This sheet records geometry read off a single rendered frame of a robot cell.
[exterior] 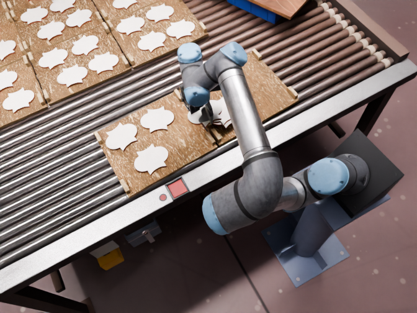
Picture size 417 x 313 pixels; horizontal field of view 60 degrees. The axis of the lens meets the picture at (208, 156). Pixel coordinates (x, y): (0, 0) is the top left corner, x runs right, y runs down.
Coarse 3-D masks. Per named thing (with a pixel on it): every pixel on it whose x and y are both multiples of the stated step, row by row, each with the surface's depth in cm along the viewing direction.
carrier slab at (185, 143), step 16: (144, 112) 159; (176, 112) 158; (112, 128) 156; (176, 128) 154; (192, 128) 154; (144, 144) 152; (160, 144) 151; (176, 144) 151; (192, 144) 150; (208, 144) 150; (112, 160) 149; (128, 160) 148; (176, 160) 147; (192, 160) 146; (128, 176) 145; (144, 176) 144; (160, 176) 144
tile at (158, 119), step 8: (152, 112) 158; (160, 112) 157; (168, 112) 157; (144, 120) 156; (152, 120) 156; (160, 120) 155; (168, 120) 155; (144, 128) 155; (152, 128) 154; (160, 128) 153
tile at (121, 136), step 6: (120, 126) 155; (126, 126) 155; (132, 126) 155; (108, 132) 154; (114, 132) 154; (120, 132) 154; (126, 132) 154; (132, 132) 153; (108, 138) 153; (114, 138) 152; (120, 138) 152; (126, 138) 152; (132, 138) 152; (108, 144) 151; (114, 144) 151; (120, 144) 151; (126, 144) 151
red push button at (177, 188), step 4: (180, 180) 143; (172, 184) 143; (176, 184) 143; (180, 184) 142; (172, 188) 142; (176, 188) 142; (180, 188) 142; (184, 188) 142; (172, 192) 141; (176, 192) 141; (180, 192) 141; (184, 192) 141; (176, 196) 140
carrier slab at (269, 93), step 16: (256, 64) 168; (256, 80) 164; (272, 80) 163; (256, 96) 160; (272, 96) 159; (288, 96) 158; (272, 112) 155; (208, 128) 153; (224, 128) 153; (224, 144) 151
